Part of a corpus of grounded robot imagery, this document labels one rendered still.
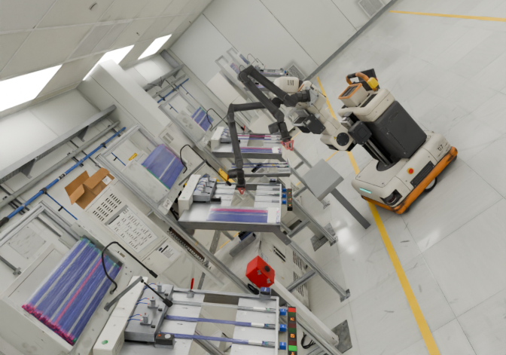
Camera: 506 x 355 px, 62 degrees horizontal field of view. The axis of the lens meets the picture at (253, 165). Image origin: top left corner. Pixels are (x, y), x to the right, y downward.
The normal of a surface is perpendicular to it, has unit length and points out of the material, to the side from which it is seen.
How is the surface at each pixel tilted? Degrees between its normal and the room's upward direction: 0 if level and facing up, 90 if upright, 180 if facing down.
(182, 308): 47
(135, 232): 91
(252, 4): 90
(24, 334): 90
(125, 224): 88
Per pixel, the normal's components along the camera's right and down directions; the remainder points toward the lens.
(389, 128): 0.19, 0.11
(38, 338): -0.07, 0.36
